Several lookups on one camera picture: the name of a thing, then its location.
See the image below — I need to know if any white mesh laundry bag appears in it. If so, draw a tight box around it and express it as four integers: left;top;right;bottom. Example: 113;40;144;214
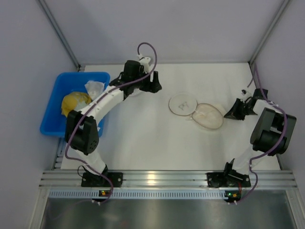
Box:
168;93;224;130

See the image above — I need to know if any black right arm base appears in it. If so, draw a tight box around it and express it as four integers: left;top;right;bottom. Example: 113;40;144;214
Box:
207;171;251;188

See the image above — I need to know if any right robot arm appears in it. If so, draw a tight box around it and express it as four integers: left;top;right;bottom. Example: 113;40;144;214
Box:
223;89;297;187

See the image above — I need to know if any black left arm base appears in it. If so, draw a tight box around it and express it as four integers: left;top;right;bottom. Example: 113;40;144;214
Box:
81;172;123;187

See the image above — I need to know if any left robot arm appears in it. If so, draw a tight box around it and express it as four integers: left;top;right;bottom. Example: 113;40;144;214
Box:
65;57;162;177

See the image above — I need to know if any pale green bra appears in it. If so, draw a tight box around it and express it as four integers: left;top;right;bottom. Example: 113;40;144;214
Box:
74;96;92;111

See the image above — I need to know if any yellow bra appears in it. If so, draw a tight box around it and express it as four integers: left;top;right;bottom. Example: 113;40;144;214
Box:
61;92;89;117

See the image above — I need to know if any blue plastic bin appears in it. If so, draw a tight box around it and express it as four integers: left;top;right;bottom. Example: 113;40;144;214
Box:
40;72;110;138

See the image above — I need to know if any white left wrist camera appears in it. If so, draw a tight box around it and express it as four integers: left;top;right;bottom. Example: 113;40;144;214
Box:
137;54;153;73

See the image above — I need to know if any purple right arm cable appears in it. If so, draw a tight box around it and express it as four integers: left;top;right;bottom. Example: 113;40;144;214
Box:
234;64;289;205

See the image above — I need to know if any aluminium front rail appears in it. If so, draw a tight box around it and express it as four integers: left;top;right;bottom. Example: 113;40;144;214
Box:
39;170;297;190

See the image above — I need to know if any perforated cable tray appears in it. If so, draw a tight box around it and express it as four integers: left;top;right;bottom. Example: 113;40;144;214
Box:
49;189;228;200

